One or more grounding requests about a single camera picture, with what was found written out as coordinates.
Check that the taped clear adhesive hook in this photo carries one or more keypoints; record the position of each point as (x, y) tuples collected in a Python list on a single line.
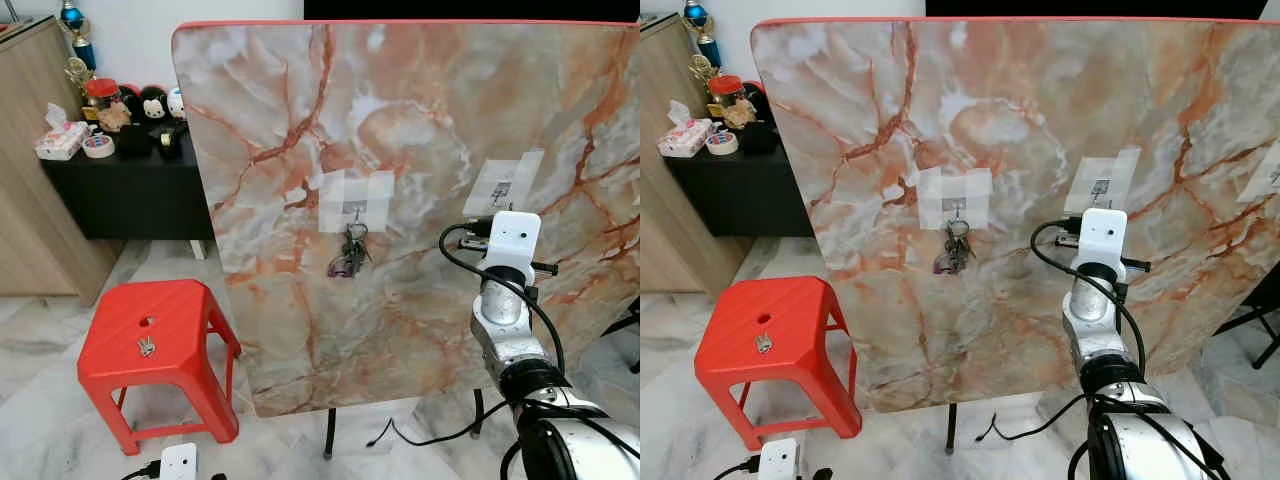
[(355, 195), (955, 190), (1262, 172), (503, 185), (1102, 180)]

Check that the black metal frame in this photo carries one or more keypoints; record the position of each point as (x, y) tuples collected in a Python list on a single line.
[(1262, 290), (625, 325)]

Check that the black tape dispenser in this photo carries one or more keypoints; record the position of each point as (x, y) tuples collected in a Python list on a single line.
[(170, 145)]

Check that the light wooden cabinet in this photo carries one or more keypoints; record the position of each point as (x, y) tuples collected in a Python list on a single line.
[(30, 220), (665, 240)]

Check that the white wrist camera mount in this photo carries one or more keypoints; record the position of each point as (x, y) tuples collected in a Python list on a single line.
[(179, 462), (512, 240), (1102, 238), (778, 460)]

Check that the key bunch with purple fob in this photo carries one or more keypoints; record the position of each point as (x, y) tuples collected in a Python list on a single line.
[(349, 258), (951, 255)]

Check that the black low cabinet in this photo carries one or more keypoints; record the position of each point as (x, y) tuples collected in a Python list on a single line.
[(130, 200), (740, 195)]

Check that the black mouse plush toy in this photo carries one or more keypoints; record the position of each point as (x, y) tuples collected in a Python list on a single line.
[(152, 103), (756, 100)]

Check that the jar with red lid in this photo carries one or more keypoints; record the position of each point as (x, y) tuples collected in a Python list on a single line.
[(102, 95), (727, 92)]

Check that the blue and gold trophy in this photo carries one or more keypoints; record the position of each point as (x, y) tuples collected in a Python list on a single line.
[(78, 45), (705, 35)]

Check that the white plush toy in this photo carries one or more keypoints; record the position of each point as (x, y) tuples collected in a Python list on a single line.
[(177, 104)]

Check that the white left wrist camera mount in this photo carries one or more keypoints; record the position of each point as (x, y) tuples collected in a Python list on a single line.
[(179, 462), (778, 460)]

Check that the floral tissue pack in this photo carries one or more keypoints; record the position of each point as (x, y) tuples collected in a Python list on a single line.
[(685, 137), (62, 140)]

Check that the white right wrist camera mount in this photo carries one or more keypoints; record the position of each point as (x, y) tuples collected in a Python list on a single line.
[(512, 240), (1102, 238)]

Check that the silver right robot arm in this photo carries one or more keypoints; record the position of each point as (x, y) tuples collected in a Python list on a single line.
[(1110, 340), (520, 340)]

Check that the small silver keys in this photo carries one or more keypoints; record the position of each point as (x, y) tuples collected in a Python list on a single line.
[(147, 347), (764, 344)]

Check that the red plastic stool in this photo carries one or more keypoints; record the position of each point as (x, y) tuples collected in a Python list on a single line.
[(170, 320), (790, 315)]

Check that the white tape roll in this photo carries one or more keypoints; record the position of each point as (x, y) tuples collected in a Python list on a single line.
[(721, 143), (97, 147)]

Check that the marble pattern folding table top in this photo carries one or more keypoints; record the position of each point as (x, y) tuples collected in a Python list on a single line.
[(1050, 100), (430, 100)]

